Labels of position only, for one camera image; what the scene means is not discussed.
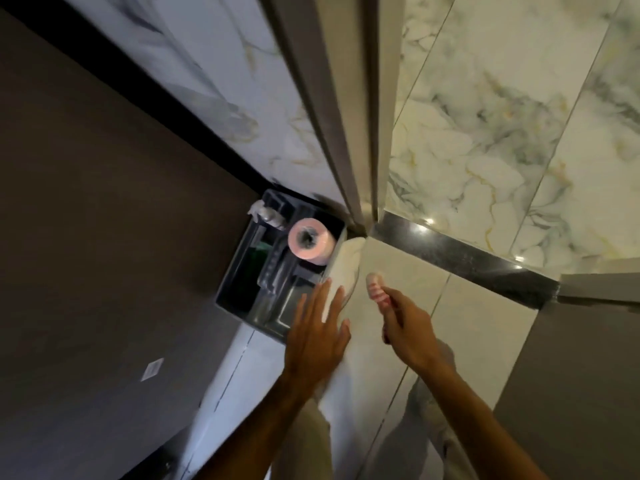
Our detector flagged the white cloth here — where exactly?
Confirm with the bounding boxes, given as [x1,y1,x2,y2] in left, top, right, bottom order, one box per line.
[324,236,369,306]

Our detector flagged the green bottle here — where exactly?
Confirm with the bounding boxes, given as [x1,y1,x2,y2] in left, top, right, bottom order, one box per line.
[249,244,275,276]

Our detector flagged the person's right forearm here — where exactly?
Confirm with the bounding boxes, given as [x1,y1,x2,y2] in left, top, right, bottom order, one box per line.
[415,354,551,480]

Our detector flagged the grey door frame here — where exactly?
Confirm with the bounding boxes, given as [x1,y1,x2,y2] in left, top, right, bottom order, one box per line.
[256,0,407,236]

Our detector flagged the grey plastic cleaning caddy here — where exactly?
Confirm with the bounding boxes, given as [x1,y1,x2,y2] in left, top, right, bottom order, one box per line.
[215,189,349,343]

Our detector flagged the pink toilet paper roll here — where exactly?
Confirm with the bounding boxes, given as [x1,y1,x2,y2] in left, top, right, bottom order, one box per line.
[287,218,337,266]

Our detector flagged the white spray bottle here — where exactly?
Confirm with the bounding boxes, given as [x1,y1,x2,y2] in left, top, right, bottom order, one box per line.
[247,198,289,231]

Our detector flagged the person's right hand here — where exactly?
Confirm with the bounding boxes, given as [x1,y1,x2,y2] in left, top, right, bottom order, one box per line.
[380,288,444,373]

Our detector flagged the person's left forearm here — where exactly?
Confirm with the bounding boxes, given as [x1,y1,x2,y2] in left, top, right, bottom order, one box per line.
[192,370,323,480]

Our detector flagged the pink striped cloth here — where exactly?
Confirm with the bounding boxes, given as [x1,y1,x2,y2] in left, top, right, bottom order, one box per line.
[365,273,396,315]

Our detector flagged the black stone threshold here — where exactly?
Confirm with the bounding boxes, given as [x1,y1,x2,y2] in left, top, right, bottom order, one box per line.
[371,211,561,311]

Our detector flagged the person's left hand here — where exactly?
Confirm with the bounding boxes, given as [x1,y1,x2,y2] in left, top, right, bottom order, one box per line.
[283,278,352,390]

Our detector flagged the clear plastic brush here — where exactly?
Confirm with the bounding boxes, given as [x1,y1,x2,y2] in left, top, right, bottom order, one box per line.
[257,245,296,295]

